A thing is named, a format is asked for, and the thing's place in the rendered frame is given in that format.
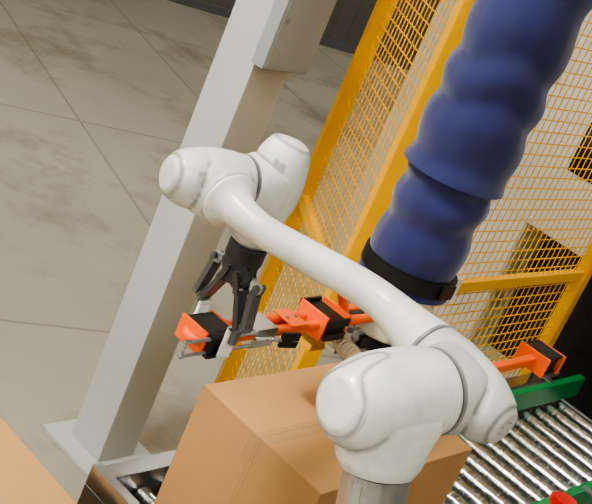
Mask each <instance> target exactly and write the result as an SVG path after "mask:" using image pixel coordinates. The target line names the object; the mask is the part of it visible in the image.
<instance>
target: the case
mask: <svg viewBox="0 0 592 504"><path fill-rule="evenodd" d="M339 363H341V362H339ZM339 363H333V364H327V365H321V366H315V367H309V368H303V369H297V370H291V371H285V372H279V373H273V374H267V375H261V376H255V377H249V378H243V379H237V380H231V381H225V382H219V383H213V384H207V385H204V386H203V388H202V391H201V393H200V395H199V398H198V400H197V403H196V405H195V407H194V410H193V412H192V414H191V417H190V419H189V422H188V424H187V426H186V429H185V431H184V433H183V436H182V438H181V440H180V443H179V445H178V448H177V450H176V452H175V455H174V457H173V459H172V462H171V464H170V466H169V469H168V471H167V474H166V476H165V478H164V481H163V483H162V485H161V488H160V490H159V493H158V495H157V497H156V500H155V502H154V504H336V500H337V494H338V489H339V483H340V478H341V472H342V468H341V467H340V465H339V463H338V461H337V458H336V455H335V450H334V443H333V442H332V441H331V440H330V439H329V438H328V437H327V436H326V434H325V433H324V431H323V430H322V428H321V426H320V424H319V422H318V419H317V415H316V395H317V391H318V388H319V385H320V383H321V381H322V379H323V378H324V376H325V375H326V374H327V373H328V372H329V371H330V370H331V369H333V368H334V367H335V366H336V365H338V364H339ZM471 451H472V448H471V447H470V446H469V445H468V444H467V443H465V442H464V441H463V440H462V439H460V438H459V437H458V436H457V435H447V436H440V438H439V440H438V441H437V443H436V445H435V446H434V448H433V450H432V451H431V453H430V455H429V457H428V458H427V460H426V462H425V464H424V466H423V468H422V470H421V472H420V473H419V474H418V475H417V476H416V477H415V478H414V479H413V480H412V481H411V483H410V488H409V493H408V498H407V503H406V504H443V503H444V501H445V499H446V498H447V496H448V494H449V492H450V490H451V488H452V486H453V484H454V483H455V481H456V479H457V477H458V475H459V473H460V471H461V470H462V468H463V466H464V464H465V462H466V460H467V458H468V456H469V455H470V453H471Z"/></svg>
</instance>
